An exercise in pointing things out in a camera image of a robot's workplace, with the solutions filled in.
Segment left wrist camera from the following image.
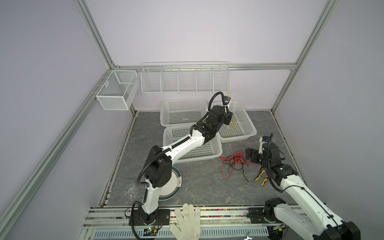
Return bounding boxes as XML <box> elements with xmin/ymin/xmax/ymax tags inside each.
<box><xmin>222</xmin><ymin>96</ymin><xmax>231</xmax><ymax>113</ymax></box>

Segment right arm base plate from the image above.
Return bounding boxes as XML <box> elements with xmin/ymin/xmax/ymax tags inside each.
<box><xmin>246</xmin><ymin>207</ymin><xmax>286</xmax><ymax>225</ymax></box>

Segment white mesh wall box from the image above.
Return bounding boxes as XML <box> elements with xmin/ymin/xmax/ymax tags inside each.
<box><xmin>96</xmin><ymin>70</ymin><xmax>140</xmax><ymax>111</ymax></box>

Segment yellow black pliers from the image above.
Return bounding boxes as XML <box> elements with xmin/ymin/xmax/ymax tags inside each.
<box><xmin>254</xmin><ymin>170</ymin><xmax>268</xmax><ymax>187</ymax></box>

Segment front white plastic basket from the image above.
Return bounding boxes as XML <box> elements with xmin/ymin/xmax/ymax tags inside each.
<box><xmin>163</xmin><ymin>124</ymin><xmax>223</xmax><ymax>164</ymax></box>

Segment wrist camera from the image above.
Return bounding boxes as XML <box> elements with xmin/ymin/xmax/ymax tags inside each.
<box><xmin>222</xmin><ymin>96</ymin><xmax>231</xmax><ymax>113</ymax></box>
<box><xmin>259</xmin><ymin>136</ymin><xmax>270</xmax><ymax>155</ymax></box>

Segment white wire wall shelf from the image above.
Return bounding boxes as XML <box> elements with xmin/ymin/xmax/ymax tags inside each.
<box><xmin>141</xmin><ymin>62</ymin><xmax>232</xmax><ymax>94</ymax></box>

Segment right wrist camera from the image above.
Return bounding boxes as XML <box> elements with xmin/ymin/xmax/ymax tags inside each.
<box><xmin>259</xmin><ymin>136</ymin><xmax>270</xmax><ymax>155</ymax></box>

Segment clear glass cup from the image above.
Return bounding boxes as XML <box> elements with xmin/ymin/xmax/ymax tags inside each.
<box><xmin>121</xmin><ymin>180</ymin><xmax>139</xmax><ymax>199</ymax></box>

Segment back right white basket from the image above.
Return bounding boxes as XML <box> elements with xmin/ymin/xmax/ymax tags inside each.
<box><xmin>219</xmin><ymin>100</ymin><xmax>257</xmax><ymax>143</ymax></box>

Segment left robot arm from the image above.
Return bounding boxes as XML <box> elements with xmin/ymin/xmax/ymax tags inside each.
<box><xmin>137</xmin><ymin>106</ymin><xmax>233</xmax><ymax>220</ymax></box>

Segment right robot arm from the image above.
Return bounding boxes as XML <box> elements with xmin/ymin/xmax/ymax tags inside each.
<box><xmin>246</xmin><ymin>140</ymin><xmax>361</xmax><ymax>240</ymax></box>

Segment white plate green rim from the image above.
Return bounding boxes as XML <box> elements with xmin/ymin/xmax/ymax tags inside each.
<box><xmin>159</xmin><ymin>166</ymin><xmax>182</xmax><ymax>201</ymax></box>

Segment white gloved hand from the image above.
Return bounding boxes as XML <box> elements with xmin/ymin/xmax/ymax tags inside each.
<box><xmin>169</xmin><ymin>204</ymin><xmax>202</xmax><ymax>240</ymax></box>

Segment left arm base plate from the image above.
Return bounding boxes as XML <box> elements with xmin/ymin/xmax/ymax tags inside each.
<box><xmin>129</xmin><ymin>209</ymin><xmax>171</xmax><ymax>226</ymax></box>

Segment red cable bundle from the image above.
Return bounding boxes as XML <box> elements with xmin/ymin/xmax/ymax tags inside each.
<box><xmin>218</xmin><ymin>149</ymin><xmax>256</xmax><ymax>181</ymax></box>

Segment back left white basket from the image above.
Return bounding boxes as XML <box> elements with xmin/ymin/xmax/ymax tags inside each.
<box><xmin>160</xmin><ymin>98</ymin><xmax>208</xmax><ymax>127</ymax></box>

